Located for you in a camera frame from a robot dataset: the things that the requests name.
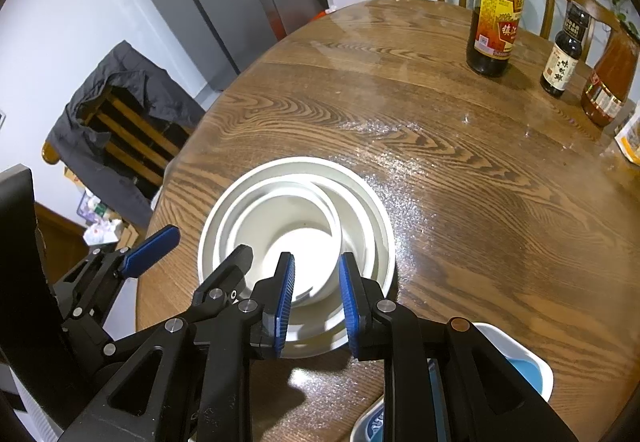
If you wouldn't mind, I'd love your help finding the blue square plate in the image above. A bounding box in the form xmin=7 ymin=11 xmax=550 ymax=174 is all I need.
xmin=427 ymin=355 xmax=547 ymax=442

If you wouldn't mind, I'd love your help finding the red chili sauce bottle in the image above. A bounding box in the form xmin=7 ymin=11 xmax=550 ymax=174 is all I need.
xmin=581 ymin=30 xmax=640 ymax=127

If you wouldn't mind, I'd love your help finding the large dark vinegar bottle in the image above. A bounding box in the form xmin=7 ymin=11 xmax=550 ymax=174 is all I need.
xmin=466 ymin=0 xmax=532 ymax=78

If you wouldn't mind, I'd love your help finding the pile of bags and papers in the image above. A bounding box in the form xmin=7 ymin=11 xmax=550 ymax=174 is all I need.
xmin=75 ymin=189 xmax=127 ymax=248

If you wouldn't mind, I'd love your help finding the white ramekin bowl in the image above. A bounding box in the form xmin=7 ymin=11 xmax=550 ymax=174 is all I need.
xmin=232 ymin=182 xmax=344 ymax=306

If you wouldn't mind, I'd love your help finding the grey refrigerator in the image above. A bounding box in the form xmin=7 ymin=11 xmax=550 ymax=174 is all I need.
xmin=106 ymin=0 xmax=331 ymax=93

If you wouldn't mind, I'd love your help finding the chair with grey jacket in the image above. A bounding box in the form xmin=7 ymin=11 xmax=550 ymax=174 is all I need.
xmin=47 ymin=41 xmax=206 ymax=223

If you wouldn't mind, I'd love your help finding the white square dish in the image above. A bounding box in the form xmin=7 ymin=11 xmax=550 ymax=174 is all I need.
xmin=350 ymin=322 xmax=555 ymax=442

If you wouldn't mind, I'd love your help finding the small leafy vine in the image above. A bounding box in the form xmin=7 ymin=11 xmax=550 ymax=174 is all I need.
xmin=609 ymin=0 xmax=640 ymax=40

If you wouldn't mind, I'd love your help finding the wooden slatted chair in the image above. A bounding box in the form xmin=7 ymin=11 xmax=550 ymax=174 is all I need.
xmin=41 ymin=86 xmax=193 ymax=203

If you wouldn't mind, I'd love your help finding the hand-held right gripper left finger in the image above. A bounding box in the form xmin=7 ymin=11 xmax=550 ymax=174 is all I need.
xmin=60 ymin=251 xmax=297 ymax=442

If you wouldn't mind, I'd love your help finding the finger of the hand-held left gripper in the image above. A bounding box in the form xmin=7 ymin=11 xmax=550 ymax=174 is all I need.
xmin=191 ymin=244 xmax=254 ymax=319
xmin=59 ymin=223 xmax=182 ymax=364

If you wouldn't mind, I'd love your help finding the small blue patterned plate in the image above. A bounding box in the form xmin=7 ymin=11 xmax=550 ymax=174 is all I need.
xmin=365 ymin=409 xmax=387 ymax=442

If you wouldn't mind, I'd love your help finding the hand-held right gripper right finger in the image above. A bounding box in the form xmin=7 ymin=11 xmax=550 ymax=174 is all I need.
xmin=338 ymin=251 xmax=582 ymax=442

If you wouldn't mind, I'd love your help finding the large white bowl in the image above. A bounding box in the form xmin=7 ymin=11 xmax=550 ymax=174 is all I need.
xmin=197 ymin=156 xmax=398 ymax=357

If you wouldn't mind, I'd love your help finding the small dark sauce bottle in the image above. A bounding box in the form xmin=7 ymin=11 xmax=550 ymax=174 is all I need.
xmin=540 ymin=2 xmax=592 ymax=98

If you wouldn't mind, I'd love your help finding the white flour bag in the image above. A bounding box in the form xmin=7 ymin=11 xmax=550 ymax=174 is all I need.
xmin=614 ymin=105 xmax=640 ymax=160

